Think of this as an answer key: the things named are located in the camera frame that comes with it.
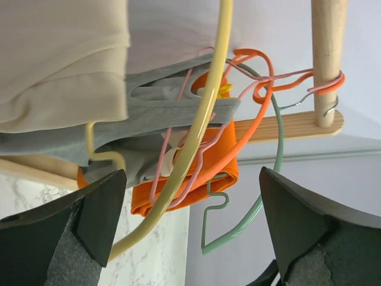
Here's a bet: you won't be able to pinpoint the orange cloth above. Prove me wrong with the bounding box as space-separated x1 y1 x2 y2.
77 72 239 217

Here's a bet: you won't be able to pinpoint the pink thin hanger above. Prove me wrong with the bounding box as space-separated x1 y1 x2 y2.
148 46 343 208

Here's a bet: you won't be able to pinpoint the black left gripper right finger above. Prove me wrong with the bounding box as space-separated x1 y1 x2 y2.
259 167 380 285

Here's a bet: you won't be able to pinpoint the wooden clothes rack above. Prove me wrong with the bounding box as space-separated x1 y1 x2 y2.
0 0 349 191

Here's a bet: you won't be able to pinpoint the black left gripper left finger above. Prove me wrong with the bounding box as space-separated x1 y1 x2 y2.
1 170 126 285

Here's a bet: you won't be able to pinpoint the orange plastic hanger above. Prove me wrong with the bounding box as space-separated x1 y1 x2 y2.
166 47 346 209

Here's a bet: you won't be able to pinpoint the teal plastic hanger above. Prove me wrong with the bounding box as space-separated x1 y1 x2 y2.
201 61 285 256

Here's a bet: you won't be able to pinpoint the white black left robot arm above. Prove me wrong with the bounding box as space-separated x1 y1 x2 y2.
1 167 380 285

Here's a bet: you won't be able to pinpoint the grey garment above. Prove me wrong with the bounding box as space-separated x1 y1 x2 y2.
0 53 242 188

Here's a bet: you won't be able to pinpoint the beige trousers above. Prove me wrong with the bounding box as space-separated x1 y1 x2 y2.
1 1 130 133

